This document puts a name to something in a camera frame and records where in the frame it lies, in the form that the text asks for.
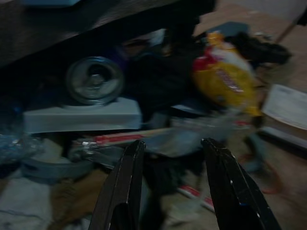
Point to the red white wrapper strip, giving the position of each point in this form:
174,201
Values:
124,137

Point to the white cloth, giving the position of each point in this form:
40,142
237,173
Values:
22,206

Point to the white paper sheet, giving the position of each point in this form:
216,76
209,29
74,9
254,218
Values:
286,105

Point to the black crumpled plastic bag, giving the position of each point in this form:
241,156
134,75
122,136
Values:
163,81

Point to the silver drink can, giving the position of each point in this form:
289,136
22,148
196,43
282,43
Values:
95,80

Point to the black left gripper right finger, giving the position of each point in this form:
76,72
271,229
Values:
236,191

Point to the black cloth bundle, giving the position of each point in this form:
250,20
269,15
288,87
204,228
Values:
262,49

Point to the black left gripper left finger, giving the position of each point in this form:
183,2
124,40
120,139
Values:
123,191

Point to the brown cardboard piece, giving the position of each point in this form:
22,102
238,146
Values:
76,196

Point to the red white torn wrapper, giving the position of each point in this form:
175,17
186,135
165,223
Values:
195,195

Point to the yellow red snack bag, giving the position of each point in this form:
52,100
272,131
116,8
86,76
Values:
226,79

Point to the grey flat box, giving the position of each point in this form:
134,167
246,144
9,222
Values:
82,116

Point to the crumpled clear plastic bottle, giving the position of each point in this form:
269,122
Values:
16,149

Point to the grey round lid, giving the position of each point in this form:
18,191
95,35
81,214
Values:
55,169

